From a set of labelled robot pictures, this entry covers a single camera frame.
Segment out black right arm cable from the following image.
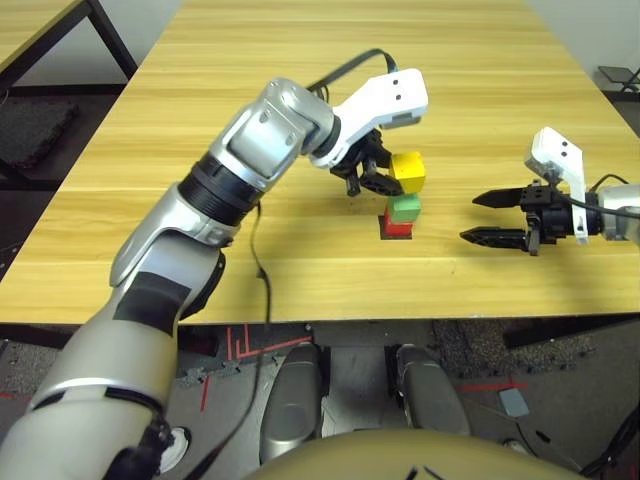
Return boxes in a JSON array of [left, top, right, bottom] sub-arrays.
[[552, 173, 640, 217]]

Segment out red wooden block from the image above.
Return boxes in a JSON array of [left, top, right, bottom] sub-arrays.
[[382, 207, 415, 237]]

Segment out long red floor tape strip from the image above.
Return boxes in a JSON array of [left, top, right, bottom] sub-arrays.
[[460, 382, 529, 394]]

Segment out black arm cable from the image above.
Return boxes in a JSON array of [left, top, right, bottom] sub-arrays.
[[552, 173, 640, 217], [184, 48, 400, 480]]

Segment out tan robot torso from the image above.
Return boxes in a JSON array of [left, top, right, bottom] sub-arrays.
[[243, 428, 586, 480]]

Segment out green wooden block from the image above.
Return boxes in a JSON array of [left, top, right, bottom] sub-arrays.
[[388, 193, 422, 224]]

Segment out black floor cable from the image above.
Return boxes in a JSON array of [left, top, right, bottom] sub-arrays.
[[579, 414, 640, 479]]

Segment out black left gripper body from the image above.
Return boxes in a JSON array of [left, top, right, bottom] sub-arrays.
[[329, 130, 380, 197]]

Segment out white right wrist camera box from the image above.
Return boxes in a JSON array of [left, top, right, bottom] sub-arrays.
[[523, 126, 590, 246]]

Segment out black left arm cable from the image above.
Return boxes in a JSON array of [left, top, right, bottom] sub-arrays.
[[184, 48, 400, 480]]

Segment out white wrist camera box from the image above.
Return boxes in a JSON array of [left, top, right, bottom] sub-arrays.
[[523, 126, 590, 246], [308, 67, 430, 170]]

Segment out white round floor object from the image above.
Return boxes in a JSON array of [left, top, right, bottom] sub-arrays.
[[158, 424, 192, 475]]

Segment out grey square floor plate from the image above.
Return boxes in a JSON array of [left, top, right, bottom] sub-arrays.
[[498, 388, 531, 419]]

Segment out black metal stand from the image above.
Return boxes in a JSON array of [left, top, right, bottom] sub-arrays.
[[597, 64, 640, 97]]

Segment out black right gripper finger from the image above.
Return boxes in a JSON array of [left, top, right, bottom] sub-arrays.
[[459, 227, 529, 251], [472, 187, 525, 211]]

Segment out red angled floor tape lines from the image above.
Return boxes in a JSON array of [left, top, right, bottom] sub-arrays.
[[226, 323, 314, 360]]

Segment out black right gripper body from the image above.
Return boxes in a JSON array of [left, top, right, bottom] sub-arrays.
[[519, 182, 576, 256]]

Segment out black foam floor mat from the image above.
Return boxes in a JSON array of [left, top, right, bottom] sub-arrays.
[[0, 97, 80, 170]]

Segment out grey right robot leg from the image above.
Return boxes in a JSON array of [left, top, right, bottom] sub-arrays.
[[396, 343, 471, 437]]

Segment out grey left robot leg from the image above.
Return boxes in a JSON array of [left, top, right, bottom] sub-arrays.
[[258, 343, 325, 465]]

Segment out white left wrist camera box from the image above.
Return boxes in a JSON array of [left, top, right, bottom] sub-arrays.
[[308, 67, 430, 170]]

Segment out wooden side table black frame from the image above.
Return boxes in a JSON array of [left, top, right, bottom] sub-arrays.
[[0, 0, 139, 99]]

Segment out grey robot leg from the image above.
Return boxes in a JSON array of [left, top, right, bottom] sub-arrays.
[[258, 343, 325, 465], [396, 343, 471, 437]]

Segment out yellow wooden block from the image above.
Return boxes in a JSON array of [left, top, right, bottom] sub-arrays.
[[388, 151, 427, 195]]

